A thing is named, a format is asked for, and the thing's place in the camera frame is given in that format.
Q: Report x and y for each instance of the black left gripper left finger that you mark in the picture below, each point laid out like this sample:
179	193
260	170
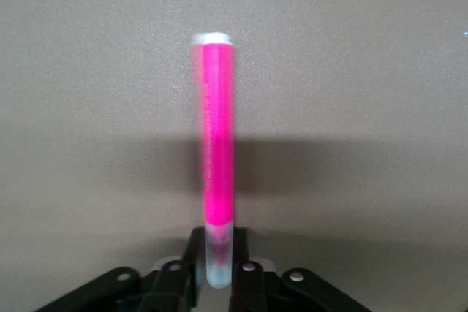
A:
172	290

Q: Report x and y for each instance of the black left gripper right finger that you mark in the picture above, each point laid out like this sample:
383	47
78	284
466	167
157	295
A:
252	290

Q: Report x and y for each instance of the pink marker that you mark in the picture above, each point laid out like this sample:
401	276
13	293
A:
217	125

